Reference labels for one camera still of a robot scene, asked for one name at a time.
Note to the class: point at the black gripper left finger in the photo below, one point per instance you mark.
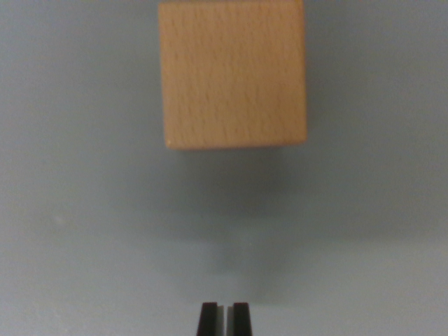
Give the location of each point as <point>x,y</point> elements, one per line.
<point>208,322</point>

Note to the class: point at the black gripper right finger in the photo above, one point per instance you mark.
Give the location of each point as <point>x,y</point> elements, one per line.
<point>241,322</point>

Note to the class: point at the light wooden cube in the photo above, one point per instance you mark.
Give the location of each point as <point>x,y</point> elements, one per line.
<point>232,73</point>

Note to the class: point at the grey plastic tray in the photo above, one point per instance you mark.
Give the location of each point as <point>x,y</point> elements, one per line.
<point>70,175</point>

